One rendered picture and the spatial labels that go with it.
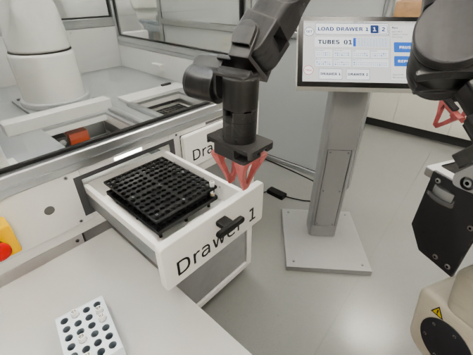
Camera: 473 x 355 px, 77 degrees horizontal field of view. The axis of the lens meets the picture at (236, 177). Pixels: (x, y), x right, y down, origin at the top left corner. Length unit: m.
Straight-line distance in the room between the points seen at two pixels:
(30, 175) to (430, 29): 0.72
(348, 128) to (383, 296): 0.85
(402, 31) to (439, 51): 1.13
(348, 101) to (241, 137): 1.04
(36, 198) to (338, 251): 1.51
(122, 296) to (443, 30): 0.68
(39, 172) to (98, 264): 0.24
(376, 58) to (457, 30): 1.03
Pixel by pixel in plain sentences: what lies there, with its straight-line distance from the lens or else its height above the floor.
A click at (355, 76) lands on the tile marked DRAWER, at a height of 1.00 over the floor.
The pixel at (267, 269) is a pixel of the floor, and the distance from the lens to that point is 1.72.
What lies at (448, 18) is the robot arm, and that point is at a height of 1.28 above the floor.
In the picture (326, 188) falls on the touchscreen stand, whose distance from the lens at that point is 1.69.
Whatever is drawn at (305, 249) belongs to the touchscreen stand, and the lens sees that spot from 1.81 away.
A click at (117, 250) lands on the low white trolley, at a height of 0.76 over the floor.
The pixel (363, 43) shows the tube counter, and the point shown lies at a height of 1.11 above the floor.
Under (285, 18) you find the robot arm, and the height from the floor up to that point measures 1.27.
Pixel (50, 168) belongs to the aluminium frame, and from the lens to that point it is 0.77.
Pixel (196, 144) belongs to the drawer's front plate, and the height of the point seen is 0.89.
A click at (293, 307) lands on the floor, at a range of 1.60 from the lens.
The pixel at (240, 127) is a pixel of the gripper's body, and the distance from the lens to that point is 0.48.
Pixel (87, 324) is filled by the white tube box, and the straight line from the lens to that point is 0.65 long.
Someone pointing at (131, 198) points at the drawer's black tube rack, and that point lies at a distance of 0.73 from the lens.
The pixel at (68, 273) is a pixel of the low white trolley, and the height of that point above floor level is 0.76.
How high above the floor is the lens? 1.31
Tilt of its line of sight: 33 degrees down
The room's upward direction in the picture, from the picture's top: straight up
